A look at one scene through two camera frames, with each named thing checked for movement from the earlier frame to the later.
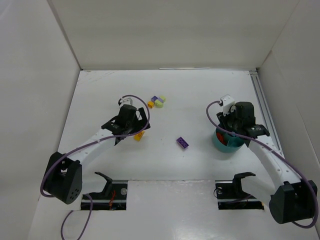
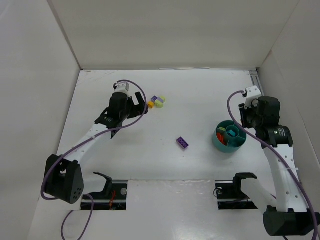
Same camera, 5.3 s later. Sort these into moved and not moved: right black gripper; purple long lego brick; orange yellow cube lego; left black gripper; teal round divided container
Moved: left black gripper; right black gripper
Not moved: orange yellow cube lego; purple long lego brick; teal round divided container
